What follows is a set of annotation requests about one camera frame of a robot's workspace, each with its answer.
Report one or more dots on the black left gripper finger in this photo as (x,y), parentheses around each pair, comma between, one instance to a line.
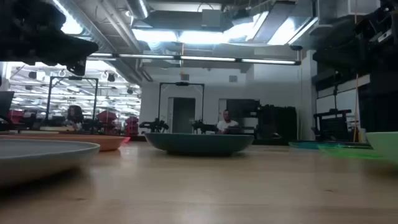
(76,49)

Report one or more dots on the light green bowl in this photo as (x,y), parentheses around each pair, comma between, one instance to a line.
(385,144)

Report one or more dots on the black background robot arm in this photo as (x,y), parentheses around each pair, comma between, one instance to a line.
(155,125)
(202,126)

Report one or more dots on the person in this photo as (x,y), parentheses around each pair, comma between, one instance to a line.
(226,124)
(74,116)

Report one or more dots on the red tool chest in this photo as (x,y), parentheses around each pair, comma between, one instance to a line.
(106,119)
(132,126)

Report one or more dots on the dark monitor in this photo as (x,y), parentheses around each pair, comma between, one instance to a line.
(5,104)

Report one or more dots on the orange plastic plate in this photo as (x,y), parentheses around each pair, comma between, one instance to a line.
(105,143)

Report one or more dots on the pink plastic plate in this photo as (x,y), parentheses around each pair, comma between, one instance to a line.
(126,139)

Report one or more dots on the grey plastic plate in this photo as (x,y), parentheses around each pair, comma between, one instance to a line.
(37,158)

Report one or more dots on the grey door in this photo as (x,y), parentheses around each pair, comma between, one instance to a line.
(183,115)

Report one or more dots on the long ceiling light bar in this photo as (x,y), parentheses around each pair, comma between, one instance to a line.
(205,58)

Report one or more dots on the dark teal bowl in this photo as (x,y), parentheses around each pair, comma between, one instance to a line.
(199,143)

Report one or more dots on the black equipment cabinet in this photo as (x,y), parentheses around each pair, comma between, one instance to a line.
(278,124)

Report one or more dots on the translucent teal flat plate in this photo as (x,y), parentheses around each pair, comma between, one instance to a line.
(311,145)

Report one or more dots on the black cart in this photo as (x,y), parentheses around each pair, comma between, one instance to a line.
(334,126)

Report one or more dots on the white ceiling box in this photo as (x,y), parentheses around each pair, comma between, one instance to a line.
(357,7)

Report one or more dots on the translucent green flat plate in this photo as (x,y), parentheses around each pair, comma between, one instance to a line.
(348,152)

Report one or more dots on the black rig frame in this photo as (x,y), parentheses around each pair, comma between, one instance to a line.
(74,78)
(182,84)

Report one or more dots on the round silver air duct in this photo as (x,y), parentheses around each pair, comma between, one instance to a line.
(141,7)

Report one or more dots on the wall vent grille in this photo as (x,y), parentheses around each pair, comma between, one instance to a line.
(184,77)
(233,78)

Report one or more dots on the grey ceiling duct unit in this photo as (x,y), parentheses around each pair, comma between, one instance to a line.
(213,18)

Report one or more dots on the dark wall screen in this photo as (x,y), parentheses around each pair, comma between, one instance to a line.
(244,108)

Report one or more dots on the black security camera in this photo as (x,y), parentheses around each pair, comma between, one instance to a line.
(296,48)

